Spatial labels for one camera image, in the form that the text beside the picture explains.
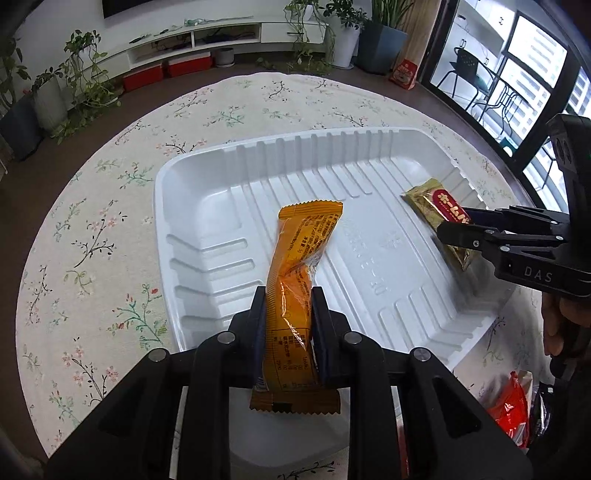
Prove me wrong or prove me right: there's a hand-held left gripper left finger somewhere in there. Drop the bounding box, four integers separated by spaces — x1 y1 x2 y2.
44 286 269 480

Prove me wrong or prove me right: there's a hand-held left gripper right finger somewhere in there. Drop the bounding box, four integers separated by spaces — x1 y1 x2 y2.
311 286 533 480

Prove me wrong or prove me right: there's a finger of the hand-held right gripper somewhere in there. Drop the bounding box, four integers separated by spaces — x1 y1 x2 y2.
436 222 511 266
462 206 572 232

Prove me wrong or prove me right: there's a gold and red snack packet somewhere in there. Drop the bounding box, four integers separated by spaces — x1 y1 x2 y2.
401 179 478 273

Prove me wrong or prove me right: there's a white plastic tray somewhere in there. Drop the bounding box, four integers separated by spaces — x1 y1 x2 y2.
152 127 525 467

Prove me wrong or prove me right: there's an orange snack packet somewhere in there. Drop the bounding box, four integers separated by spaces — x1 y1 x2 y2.
249 199 345 417

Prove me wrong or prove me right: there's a person's right hand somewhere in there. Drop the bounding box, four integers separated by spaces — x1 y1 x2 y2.
541 290 578 358

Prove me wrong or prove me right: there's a black metal table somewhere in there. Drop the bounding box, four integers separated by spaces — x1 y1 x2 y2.
470 78 525 136

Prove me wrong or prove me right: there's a black chair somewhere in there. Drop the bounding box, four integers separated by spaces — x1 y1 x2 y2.
436 46 491 100

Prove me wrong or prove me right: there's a red gift box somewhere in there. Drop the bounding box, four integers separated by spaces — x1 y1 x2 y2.
389 58 420 89

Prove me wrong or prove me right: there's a large red snack bag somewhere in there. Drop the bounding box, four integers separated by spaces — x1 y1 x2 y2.
480 369 536 450

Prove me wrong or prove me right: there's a floral tablecloth round table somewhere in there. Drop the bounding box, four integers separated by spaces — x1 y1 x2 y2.
14 71 546 480

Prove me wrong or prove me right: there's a dark glossy bag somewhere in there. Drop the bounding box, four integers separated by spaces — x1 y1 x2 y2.
526 382 562 446

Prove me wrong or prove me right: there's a plant in blue-grey planter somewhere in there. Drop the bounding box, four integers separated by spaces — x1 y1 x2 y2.
355 0 416 75

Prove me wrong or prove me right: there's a plant in white planter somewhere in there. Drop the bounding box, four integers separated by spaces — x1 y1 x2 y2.
322 0 370 70

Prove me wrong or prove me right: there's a trailing pothos plant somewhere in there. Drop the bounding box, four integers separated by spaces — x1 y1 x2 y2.
256 0 334 77

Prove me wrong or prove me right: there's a white media cabinet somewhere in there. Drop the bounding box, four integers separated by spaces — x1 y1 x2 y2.
92 16 331 79

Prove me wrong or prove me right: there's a leafy plant in pale pot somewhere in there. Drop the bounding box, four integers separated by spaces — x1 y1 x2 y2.
31 30 124 145

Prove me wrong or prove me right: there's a plant in dark pot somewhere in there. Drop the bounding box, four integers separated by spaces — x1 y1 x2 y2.
0 37 41 162

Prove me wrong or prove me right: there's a black television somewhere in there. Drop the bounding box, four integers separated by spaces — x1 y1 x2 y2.
102 0 256 20

